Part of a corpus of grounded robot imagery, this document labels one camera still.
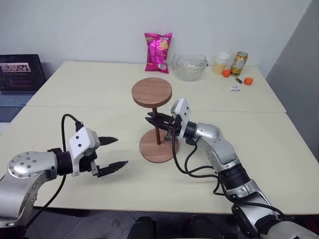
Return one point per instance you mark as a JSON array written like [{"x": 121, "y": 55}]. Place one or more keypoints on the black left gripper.
[{"x": 87, "y": 164}]

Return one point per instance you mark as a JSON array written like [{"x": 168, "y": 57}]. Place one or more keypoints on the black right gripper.
[{"x": 174, "y": 125}]

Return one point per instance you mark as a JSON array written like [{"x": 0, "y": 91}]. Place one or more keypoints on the brown wooden pole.
[{"x": 157, "y": 135}]

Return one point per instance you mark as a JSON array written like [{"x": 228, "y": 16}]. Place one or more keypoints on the round dark wooden disc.
[{"x": 152, "y": 90}]

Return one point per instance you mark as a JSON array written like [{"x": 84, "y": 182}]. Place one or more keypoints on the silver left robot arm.
[{"x": 27, "y": 164}]

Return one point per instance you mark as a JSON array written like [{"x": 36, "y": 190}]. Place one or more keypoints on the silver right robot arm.
[{"x": 211, "y": 132}]

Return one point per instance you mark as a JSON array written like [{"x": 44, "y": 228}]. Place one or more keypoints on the round light wooden base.
[{"x": 152, "y": 153}]

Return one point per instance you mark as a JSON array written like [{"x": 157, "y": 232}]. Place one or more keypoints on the clear glass bowl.
[{"x": 189, "y": 67}]

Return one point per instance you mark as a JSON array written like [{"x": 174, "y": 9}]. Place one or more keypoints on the pink snack bag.
[{"x": 158, "y": 53}]

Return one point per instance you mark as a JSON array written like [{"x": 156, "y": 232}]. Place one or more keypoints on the small white printed card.
[{"x": 234, "y": 88}]

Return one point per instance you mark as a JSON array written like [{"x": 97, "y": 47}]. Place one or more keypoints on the small orange fruit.
[
  {"x": 226, "y": 73},
  {"x": 248, "y": 81}
]

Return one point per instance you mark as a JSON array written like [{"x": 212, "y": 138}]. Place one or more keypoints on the translucent cup with juice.
[{"x": 220, "y": 64}]

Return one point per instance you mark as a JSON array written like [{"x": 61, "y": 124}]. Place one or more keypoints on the small dark battery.
[{"x": 238, "y": 80}]

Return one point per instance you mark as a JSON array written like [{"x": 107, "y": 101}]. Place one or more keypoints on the yellow green drink can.
[{"x": 238, "y": 63}]

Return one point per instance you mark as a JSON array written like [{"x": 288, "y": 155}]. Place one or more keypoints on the grey laptop computer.
[{"x": 20, "y": 74}]

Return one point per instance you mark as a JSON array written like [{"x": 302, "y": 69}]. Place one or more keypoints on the grey partition panel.
[{"x": 296, "y": 62}]

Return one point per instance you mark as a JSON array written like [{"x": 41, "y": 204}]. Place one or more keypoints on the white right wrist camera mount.
[{"x": 184, "y": 112}]

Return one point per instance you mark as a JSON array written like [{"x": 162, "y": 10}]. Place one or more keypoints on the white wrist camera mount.
[
  {"x": 81, "y": 142},
  {"x": 184, "y": 112}
]

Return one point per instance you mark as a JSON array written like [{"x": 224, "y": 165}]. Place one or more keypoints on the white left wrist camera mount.
[{"x": 81, "y": 142}]

